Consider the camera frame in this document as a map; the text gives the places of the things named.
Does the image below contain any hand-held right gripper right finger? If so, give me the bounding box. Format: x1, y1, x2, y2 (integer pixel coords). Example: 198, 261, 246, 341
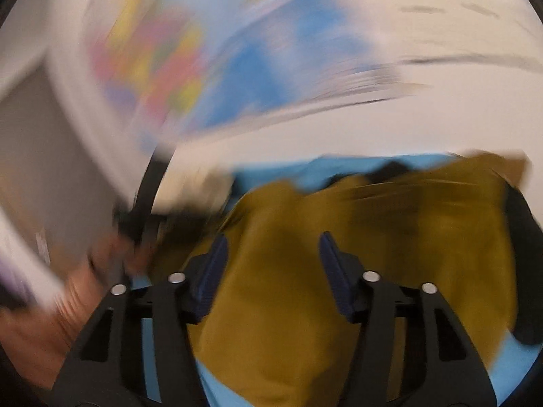
318, 231, 497, 407

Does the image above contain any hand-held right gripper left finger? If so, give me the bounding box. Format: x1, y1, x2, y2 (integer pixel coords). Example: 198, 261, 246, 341
51, 233, 230, 407

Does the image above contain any olive green jacket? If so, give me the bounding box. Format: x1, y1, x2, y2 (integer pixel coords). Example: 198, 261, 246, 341
153, 152, 531, 407

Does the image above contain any person's left forearm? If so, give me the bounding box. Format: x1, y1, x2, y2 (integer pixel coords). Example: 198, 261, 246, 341
0, 237, 145, 391

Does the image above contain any blue printed bed sheet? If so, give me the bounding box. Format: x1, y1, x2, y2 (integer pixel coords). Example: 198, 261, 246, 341
129, 155, 533, 407

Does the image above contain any dark cloth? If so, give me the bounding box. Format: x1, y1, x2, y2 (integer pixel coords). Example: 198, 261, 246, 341
503, 182, 543, 346
368, 159, 409, 184

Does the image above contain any blue wall map poster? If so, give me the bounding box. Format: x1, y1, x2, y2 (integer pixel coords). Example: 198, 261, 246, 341
187, 0, 425, 133

